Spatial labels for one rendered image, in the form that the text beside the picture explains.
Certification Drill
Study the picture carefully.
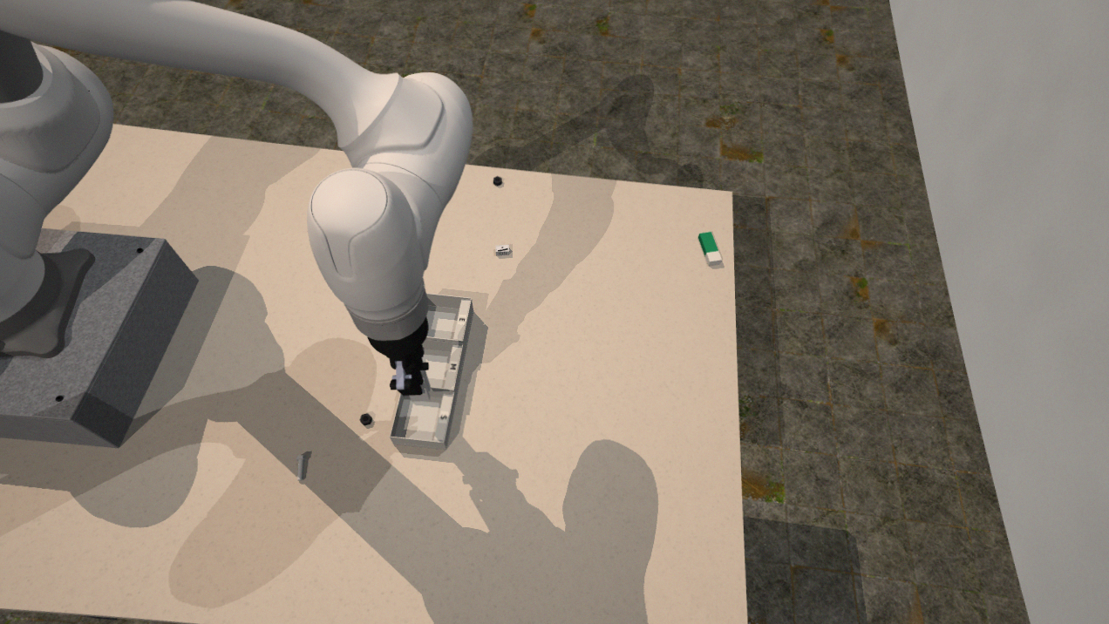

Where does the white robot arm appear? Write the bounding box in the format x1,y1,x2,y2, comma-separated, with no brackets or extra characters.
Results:
0,0,474,358

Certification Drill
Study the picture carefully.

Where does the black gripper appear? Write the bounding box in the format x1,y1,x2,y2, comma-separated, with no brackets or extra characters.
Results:
367,318,431,402

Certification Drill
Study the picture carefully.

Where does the grey three-compartment bin rack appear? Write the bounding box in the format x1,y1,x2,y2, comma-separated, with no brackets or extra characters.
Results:
390,293,474,450

